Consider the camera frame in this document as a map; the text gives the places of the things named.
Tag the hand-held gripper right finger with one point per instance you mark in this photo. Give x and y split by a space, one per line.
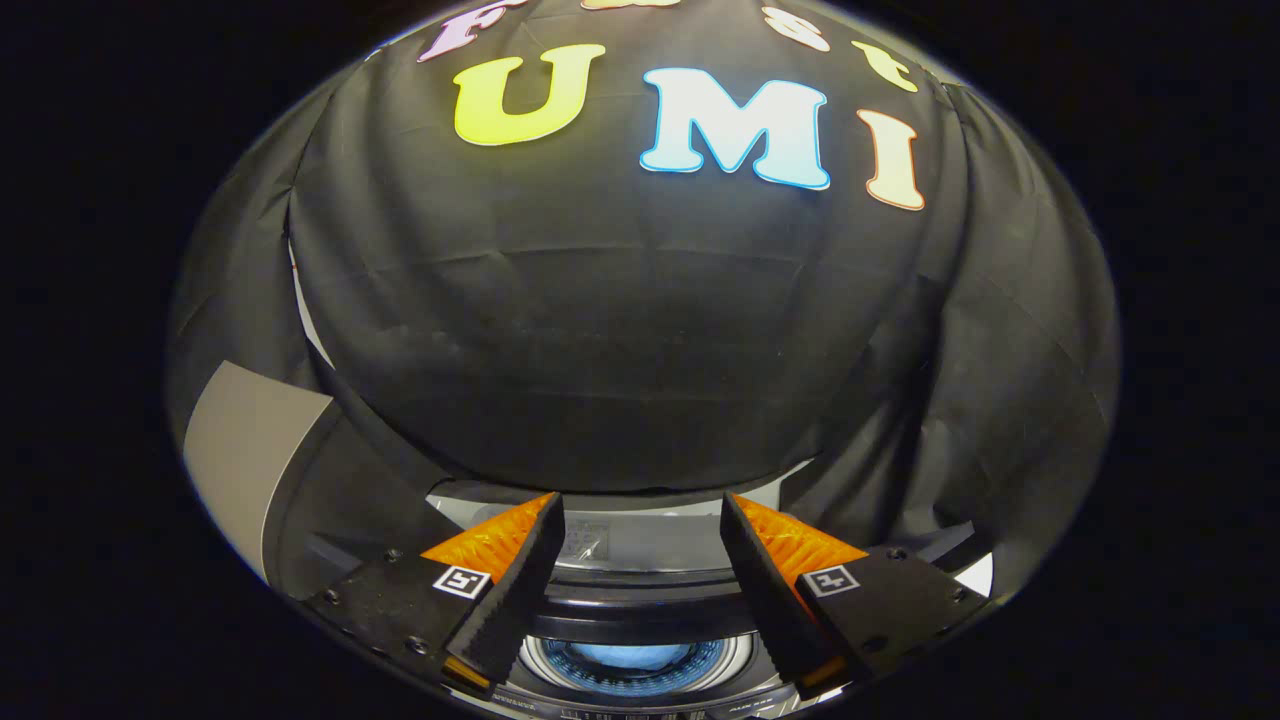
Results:
770 590

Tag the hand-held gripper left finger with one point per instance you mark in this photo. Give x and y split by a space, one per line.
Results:
520 590

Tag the light blue polo shirt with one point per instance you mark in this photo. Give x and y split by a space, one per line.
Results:
630 657

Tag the dark grey washing machine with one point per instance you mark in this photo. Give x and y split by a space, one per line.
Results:
600 692

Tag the white flat board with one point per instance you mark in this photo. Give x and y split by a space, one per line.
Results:
978 575

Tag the grey cabinet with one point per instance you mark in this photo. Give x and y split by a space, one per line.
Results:
240 450

